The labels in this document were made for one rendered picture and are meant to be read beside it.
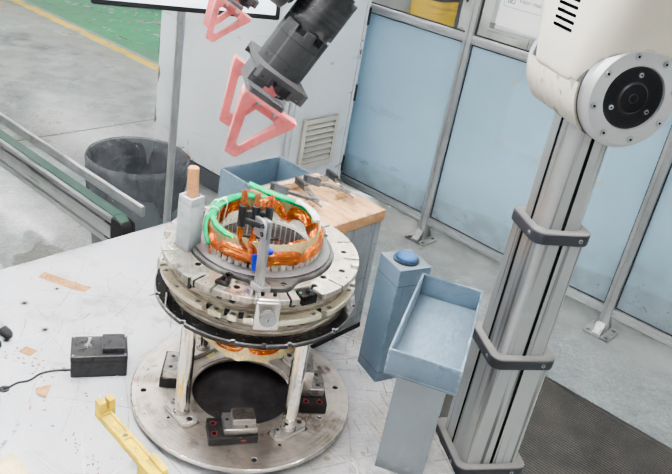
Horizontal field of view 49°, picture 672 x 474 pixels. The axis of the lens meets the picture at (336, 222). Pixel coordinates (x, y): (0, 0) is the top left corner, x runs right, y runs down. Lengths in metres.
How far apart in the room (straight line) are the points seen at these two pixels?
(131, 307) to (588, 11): 1.03
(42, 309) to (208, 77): 2.43
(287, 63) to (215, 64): 3.00
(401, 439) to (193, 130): 2.96
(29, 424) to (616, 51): 1.07
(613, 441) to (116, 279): 1.88
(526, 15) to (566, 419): 1.66
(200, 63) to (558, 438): 2.44
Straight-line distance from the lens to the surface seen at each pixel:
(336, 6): 0.80
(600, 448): 2.83
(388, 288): 1.38
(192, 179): 1.12
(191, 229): 1.15
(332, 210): 1.44
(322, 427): 1.32
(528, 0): 3.34
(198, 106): 3.95
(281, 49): 0.80
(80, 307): 1.60
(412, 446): 1.26
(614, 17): 1.12
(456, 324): 1.24
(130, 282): 1.68
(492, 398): 1.44
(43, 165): 2.27
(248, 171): 1.61
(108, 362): 1.40
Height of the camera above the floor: 1.67
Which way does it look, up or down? 26 degrees down
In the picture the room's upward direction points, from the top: 10 degrees clockwise
